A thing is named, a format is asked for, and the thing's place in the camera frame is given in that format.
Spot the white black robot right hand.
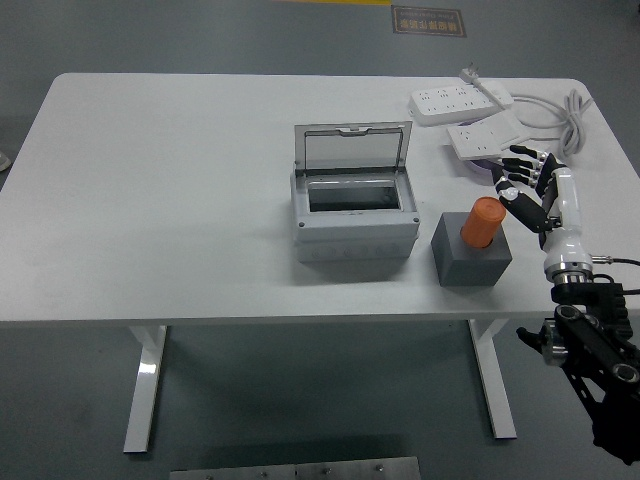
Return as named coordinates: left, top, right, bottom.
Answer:
left=493, top=144, right=594, bottom=274

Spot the orange cylindrical battery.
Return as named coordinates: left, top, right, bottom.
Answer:
left=460, top=196, right=508, bottom=250

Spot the grey plastic enclosure box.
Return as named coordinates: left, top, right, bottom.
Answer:
left=289, top=162, right=421, bottom=266

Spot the smoky transparent hinged box lid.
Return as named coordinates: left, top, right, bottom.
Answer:
left=293, top=120, right=414, bottom=175

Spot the grey cube battery holder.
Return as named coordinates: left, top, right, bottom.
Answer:
left=430, top=211, right=514, bottom=288

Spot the purple round dish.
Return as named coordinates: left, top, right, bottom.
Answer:
left=467, top=157, right=504, bottom=177

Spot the white socket panel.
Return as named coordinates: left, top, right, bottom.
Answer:
left=446, top=112, right=524, bottom=161

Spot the long white power strip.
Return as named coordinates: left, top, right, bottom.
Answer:
left=405, top=84, right=515, bottom=126

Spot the white table leg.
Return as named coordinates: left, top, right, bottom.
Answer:
left=468, top=318, right=517, bottom=441
left=123, top=324, right=169, bottom=455

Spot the brown floor sign sticker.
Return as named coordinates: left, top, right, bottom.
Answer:
left=391, top=4, right=468, bottom=39

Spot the white power cord with plug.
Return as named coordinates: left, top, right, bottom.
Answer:
left=458, top=62, right=595, bottom=160

